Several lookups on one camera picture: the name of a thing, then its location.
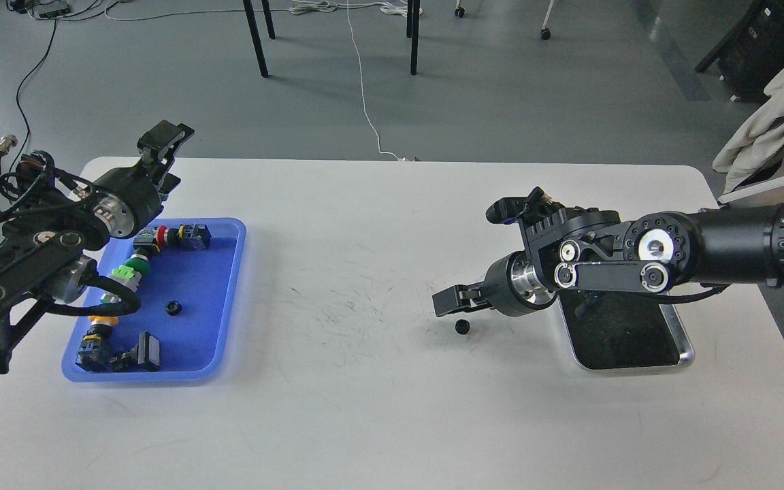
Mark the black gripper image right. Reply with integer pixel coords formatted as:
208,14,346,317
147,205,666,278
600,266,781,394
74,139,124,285
432,252,557,317

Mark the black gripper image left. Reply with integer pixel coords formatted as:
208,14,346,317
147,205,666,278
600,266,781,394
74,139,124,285
93,120,194,239

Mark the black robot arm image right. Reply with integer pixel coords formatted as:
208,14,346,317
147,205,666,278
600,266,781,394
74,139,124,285
432,187,784,317

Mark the blue plastic tray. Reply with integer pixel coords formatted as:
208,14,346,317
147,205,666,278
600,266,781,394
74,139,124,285
61,217,248,382

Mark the silver metal tray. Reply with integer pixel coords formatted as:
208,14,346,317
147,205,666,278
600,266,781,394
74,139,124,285
558,291,695,374

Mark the black table leg left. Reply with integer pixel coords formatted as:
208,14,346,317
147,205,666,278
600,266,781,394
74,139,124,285
242,0,276,80

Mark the black table leg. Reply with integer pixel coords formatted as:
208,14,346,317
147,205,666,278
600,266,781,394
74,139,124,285
406,0,422,76
242,0,276,80

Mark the black table leg right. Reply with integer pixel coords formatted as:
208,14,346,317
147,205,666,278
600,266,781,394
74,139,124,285
406,0,422,76

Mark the black cabinet background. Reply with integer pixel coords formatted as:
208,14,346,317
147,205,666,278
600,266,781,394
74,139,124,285
694,1,784,102

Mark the beige cloth on chair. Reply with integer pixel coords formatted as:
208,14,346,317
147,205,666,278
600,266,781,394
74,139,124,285
712,68,784,193

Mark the red push button switch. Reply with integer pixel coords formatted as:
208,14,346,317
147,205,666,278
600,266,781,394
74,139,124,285
133,223,212,255

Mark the green push button switch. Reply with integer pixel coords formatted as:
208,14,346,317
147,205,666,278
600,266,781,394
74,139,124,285
123,252,150,277

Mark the light green selector switch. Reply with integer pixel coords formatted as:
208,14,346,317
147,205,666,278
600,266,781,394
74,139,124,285
99,264,142,304

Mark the black floor cable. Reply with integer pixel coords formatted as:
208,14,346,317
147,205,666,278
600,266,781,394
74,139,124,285
7,0,120,178

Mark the white floor cable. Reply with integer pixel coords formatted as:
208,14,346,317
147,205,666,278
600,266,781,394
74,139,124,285
290,0,423,163

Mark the black rectangular switch block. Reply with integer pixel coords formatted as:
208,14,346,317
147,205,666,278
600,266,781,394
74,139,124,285
111,331,161,372

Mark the yellow push button switch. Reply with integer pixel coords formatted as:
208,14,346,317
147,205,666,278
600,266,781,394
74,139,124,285
75,314,119,372

